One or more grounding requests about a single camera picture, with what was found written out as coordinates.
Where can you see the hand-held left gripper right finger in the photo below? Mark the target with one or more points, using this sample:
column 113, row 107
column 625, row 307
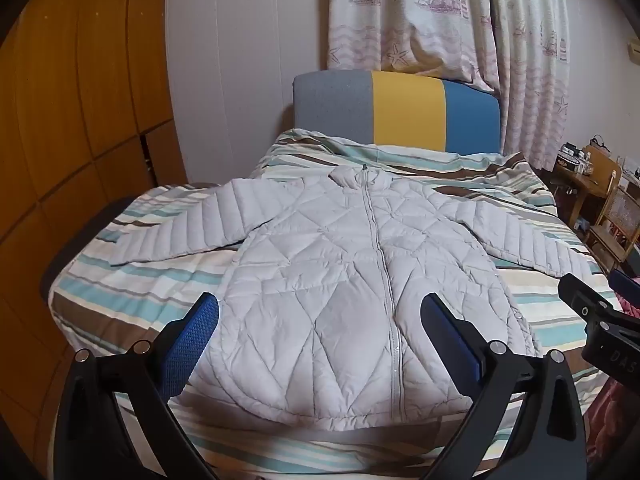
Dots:
column 450, row 335

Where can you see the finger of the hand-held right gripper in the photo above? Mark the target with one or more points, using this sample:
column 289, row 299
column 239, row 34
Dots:
column 585, row 296
column 627, row 287

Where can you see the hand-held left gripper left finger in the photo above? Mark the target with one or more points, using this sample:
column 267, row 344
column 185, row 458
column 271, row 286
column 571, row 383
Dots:
column 192, row 340

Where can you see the light grey quilted jacket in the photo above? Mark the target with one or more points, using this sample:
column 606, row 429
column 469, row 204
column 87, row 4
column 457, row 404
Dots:
column 325, row 285

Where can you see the pink cloth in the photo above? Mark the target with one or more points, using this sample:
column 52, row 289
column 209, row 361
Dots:
column 615, row 415

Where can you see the striped bed cover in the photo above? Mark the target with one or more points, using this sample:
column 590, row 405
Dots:
column 100, row 300

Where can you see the wooden desk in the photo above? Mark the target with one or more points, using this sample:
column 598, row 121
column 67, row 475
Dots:
column 575, row 195

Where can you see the wooden panel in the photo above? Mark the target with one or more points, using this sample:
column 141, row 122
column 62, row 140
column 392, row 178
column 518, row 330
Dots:
column 602, row 165

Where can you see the grey yellow blue headboard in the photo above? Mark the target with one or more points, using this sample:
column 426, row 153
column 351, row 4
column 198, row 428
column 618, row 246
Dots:
column 407, row 110

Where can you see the white air conditioner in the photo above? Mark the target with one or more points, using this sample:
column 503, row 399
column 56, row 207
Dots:
column 634, row 51

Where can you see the ship print curtain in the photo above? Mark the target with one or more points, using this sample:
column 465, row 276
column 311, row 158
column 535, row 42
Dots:
column 415, row 15
column 535, row 60

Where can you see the wooden wardrobe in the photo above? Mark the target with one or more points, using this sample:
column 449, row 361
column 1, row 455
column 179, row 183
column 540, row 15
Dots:
column 75, row 110

